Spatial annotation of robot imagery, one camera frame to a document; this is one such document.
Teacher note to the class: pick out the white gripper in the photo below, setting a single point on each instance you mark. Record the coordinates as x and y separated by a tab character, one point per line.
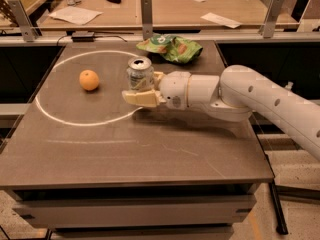
174	89

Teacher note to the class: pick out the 7up soda can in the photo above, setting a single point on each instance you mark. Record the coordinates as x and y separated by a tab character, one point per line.
140	74

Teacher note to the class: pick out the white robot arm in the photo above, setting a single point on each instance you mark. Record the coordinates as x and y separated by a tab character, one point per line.
233	96

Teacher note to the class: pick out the green chip bag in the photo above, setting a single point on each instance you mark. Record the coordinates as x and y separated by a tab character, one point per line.
172	48

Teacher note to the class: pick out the orange fruit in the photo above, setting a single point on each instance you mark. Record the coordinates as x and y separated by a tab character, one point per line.
88	80

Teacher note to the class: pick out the black power adapter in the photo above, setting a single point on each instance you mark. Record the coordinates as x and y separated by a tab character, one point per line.
83	36

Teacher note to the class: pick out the white paper slip right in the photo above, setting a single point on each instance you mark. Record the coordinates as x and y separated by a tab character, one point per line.
217	20

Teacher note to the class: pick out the white paper sheet left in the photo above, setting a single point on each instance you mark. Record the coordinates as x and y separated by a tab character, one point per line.
75	15

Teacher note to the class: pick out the white drawer unit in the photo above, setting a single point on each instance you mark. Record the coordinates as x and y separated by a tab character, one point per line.
163	212

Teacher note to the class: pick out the clear sanitizer bottle right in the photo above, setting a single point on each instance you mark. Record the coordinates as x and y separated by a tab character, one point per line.
289	85

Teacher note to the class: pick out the metal bracket middle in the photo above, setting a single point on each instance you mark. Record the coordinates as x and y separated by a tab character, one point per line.
146	18

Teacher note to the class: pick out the metal bracket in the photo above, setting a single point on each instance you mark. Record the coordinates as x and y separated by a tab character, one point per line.
146	18
28	31
268	27

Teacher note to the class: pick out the metal bracket right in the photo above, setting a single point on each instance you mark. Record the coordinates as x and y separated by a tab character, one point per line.
268	27

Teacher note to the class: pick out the metal bracket left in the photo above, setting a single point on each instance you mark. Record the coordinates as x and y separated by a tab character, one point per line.
28	31

